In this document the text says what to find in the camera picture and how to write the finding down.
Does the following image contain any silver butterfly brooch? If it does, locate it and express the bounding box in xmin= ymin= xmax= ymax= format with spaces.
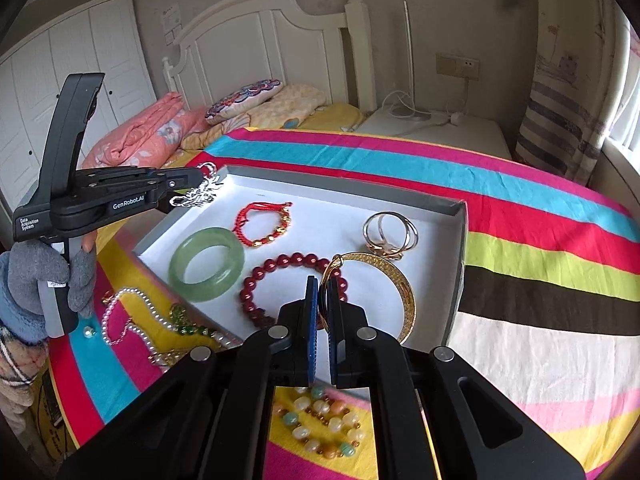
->
xmin=186 ymin=162 xmax=222 ymax=207

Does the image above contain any gold mesh bangle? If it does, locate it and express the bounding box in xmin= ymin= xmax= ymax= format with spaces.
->
xmin=320 ymin=252 xmax=416 ymax=344

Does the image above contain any green gem gold brooch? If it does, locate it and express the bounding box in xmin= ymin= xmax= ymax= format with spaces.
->
xmin=169 ymin=304 xmax=215 ymax=338

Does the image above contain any white pearl necklace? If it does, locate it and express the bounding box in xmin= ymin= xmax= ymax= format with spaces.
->
xmin=100 ymin=286 xmax=241 ymax=366

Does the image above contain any pastel jade bead bracelet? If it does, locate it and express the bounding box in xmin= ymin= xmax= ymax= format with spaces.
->
xmin=273 ymin=383 xmax=368 ymax=460

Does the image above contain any pearl stud earring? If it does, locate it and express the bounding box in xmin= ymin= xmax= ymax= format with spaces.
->
xmin=84 ymin=325 xmax=96 ymax=339

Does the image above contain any plaid sleeve forearm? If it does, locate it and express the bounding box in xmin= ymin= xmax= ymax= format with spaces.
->
xmin=1 ymin=326 xmax=48 ymax=424

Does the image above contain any grey jewelry tray box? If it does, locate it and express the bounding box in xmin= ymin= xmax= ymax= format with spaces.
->
xmin=134 ymin=166 xmax=468 ymax=351

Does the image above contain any left hand grey glove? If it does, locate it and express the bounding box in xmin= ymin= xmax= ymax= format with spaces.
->
xmin=1 ymin=232 xmax=96 ymax=344

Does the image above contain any pink folded quilt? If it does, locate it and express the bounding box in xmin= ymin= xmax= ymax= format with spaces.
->
xmin=81 ymin=92 xmax=209 ymax=169

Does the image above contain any green jade bangle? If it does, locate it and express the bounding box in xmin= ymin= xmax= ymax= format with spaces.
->
xmin=168 ymin=228 xmax=245 ymax=302

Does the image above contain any embroidered patterned pillow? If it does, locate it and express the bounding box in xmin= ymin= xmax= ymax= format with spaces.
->
xmin=205 ymin=79 xmax=284 ymax=126

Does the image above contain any beige shell pattern pillow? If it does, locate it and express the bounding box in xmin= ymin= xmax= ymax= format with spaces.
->
xmin=180 ymin=84 xmax=326 ymax=151

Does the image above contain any white wardrobe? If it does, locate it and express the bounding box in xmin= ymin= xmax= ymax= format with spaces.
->
xmin=1 ymin=0 xmax=156 ymax=210

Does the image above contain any white bed headboard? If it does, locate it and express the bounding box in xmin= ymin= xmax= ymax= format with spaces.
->
xmin=163 ymin=0 xmax=378 ymax=113

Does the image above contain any white slim desk lamp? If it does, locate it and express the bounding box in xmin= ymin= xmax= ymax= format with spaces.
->
xmin=390 ymin=0 xmax=432 ymax=120

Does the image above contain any colourful striped tablecloth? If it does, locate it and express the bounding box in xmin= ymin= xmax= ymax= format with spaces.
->
xmin=49 ymin=129 xmax=639 ymax=479

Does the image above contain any white nightstand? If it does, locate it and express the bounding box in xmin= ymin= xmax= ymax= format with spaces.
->
xmin=357 ymin=107 xmax=512 ymax=160

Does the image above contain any printed striped curtain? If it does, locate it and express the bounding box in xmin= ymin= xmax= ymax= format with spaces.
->
xmin=515 ymin=0 xmax=631 ymax=185

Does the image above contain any dark red bead bracelet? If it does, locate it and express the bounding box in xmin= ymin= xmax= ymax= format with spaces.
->
xmin=238 ymin=251 xmax=350 ymax=330

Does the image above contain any red string gold bead bracelet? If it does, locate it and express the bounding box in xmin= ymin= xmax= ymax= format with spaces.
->
xmin=232 ymin=200 xmax=294 ymax=250

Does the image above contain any white charger plug cable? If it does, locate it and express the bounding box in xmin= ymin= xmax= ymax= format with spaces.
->
xmin=380 ymin=75 xmax=476 ymax=128

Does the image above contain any wall power socket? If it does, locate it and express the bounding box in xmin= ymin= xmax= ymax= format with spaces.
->
xmin=436 ymin=53 xmax=480 ymax=80

